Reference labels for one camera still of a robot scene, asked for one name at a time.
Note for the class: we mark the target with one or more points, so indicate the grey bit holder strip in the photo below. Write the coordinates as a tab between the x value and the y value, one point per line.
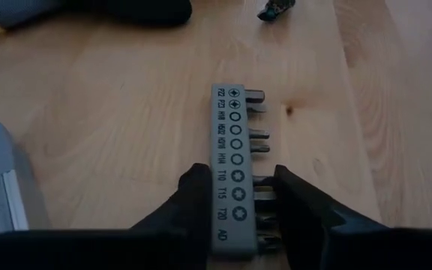
231	150

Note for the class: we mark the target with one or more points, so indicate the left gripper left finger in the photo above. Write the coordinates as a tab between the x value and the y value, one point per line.
186	225

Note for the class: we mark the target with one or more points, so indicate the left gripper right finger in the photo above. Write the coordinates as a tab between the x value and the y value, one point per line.
313	232

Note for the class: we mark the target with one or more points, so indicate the black work glove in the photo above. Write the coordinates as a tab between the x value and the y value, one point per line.
133	11

